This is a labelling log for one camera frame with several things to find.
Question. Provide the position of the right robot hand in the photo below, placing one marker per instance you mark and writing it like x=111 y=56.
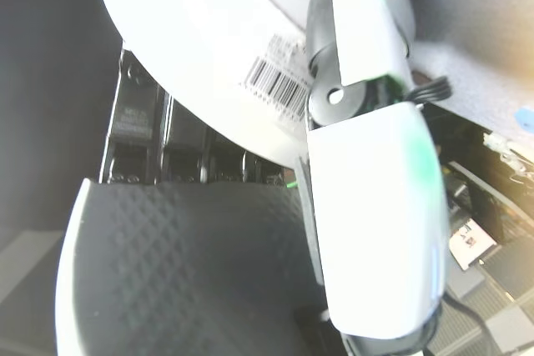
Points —
x=187 y=268

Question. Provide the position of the white printed card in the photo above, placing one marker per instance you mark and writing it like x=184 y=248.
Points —
x=471 y=243

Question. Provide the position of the blue block with holes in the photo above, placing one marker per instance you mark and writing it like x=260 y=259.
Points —
x=526 y=119

